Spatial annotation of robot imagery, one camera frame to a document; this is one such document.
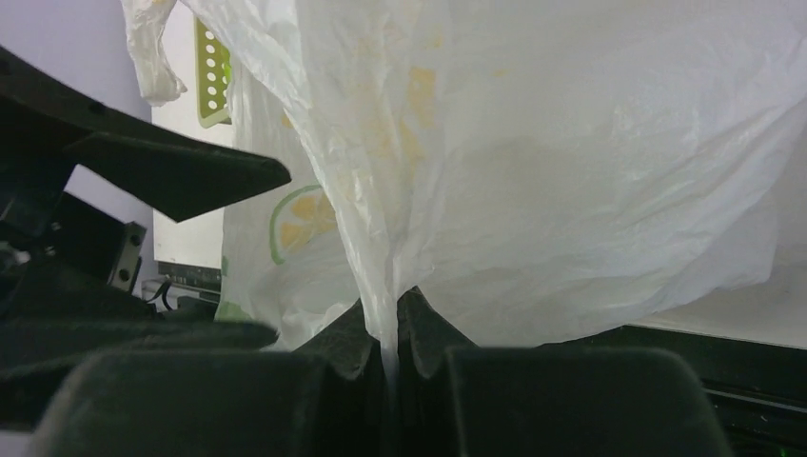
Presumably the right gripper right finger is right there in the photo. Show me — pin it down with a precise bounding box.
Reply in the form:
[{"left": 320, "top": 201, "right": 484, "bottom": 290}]
[{"left": 399, "top": 290, "right": 732, "bottom": 456}]

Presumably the white plastic bag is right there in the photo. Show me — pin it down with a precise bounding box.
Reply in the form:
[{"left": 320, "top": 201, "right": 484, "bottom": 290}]
[{"left": 119, "top": 0, "right": 807, "bottom": 380}]

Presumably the beige perforated plastic basket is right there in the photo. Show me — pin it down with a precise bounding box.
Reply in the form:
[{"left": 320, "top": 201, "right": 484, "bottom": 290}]
[{"left": 194, "top": 18, "right": 231, "bottom": 129}]

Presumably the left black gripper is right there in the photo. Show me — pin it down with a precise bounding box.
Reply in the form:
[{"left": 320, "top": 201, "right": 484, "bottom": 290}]
[{"left": 1, "top": 50, "right": 291, "bottom": 429}]

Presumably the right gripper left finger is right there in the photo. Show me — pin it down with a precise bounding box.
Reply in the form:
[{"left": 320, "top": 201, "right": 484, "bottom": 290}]
[{"left": 27, "top": 306, "right": 384, "bottom": 456}]

